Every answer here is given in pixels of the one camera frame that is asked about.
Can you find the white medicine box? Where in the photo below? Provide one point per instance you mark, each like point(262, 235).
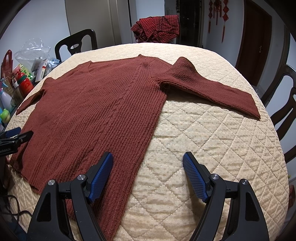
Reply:
point(41, 70)

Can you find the red chinese knot decoration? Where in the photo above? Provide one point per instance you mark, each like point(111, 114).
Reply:
point(218, 9)

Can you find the maroon knit sweater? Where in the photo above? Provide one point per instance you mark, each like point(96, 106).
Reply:
point(109, 106)

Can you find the cream quilted table cover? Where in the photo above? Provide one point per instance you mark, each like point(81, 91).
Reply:
point(162, 204)

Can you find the red checkered cloth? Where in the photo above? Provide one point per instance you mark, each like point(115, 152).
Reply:
point(156, 29)

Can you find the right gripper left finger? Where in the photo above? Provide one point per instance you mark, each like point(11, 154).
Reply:
point(50, 219)

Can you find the dark wooden chair right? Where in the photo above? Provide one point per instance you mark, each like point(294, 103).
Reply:
point(279, 101)

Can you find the white bottle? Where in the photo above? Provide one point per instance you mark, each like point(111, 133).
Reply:
point(6, 100)

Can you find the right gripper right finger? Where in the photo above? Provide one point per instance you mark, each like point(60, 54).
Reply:
point(245, 219)

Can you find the red christmas bottle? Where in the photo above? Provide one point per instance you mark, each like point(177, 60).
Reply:
point(24, 84)

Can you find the black chair far left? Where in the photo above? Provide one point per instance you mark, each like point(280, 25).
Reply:
point(74, 42)

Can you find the red shopping bag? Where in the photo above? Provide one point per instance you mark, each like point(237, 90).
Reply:
point(7, 65)

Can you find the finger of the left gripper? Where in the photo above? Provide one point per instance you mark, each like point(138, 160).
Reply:
point(11, 145)
point(12, 132)

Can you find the clear plastic bag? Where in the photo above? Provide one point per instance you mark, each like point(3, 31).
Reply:
point(32, 53)

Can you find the dark red door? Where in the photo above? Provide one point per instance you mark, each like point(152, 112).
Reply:
point(255, 42)

